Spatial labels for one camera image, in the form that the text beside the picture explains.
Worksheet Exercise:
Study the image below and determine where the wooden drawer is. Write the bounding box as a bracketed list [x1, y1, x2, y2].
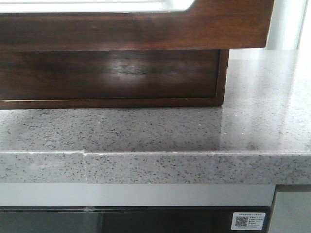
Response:
[0, 0, 274, 52]
[0, 49, 221, 100]

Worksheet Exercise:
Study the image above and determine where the white drawer handle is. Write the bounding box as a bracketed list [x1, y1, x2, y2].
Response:
[0, 0, 195, 14]

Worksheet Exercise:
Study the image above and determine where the dark wooden drawer cabinet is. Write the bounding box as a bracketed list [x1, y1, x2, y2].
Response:
[0, 47, 230, 109]

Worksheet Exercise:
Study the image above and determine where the white QR code sticker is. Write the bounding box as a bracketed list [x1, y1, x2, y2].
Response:
[231, 212, 266, 231]

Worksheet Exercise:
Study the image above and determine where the grey cabinet door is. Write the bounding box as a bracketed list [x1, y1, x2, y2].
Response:
[268, 185, 311, 233]

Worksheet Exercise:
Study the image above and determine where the black built-in appliance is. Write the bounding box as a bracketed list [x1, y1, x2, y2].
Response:
[0, 206, 271, 233]

